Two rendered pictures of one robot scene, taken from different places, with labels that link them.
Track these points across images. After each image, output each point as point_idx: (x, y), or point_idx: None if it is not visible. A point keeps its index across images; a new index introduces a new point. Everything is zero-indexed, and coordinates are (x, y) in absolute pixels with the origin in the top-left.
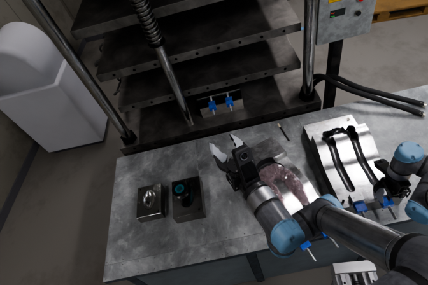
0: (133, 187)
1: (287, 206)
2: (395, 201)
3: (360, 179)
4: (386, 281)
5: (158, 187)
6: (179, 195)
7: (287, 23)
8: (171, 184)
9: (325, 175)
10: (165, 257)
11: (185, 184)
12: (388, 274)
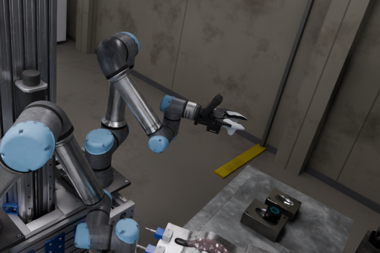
0: (309, 209)
1: (192, 248)
2: None
3: None
4: (129, 45)
5: (291, 210)
6: (268, 206)
7: None
8: (292, 227)
9: None
10: (233, 189)
11: (275, 214)
12: (129, 49)
